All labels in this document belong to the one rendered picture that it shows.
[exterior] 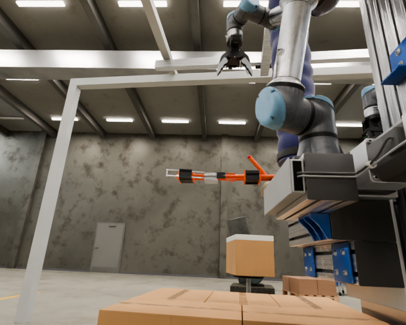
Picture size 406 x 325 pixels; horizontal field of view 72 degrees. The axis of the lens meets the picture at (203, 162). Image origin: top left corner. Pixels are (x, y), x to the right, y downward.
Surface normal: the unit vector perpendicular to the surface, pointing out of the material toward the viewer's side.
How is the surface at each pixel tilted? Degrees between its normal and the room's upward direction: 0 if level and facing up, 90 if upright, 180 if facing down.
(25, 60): 90
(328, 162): 90
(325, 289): 90
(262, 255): 90
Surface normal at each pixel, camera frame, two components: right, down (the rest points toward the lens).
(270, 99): -0.93, -0.04
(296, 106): 0.38, 0.01
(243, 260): 0.08, -0.32
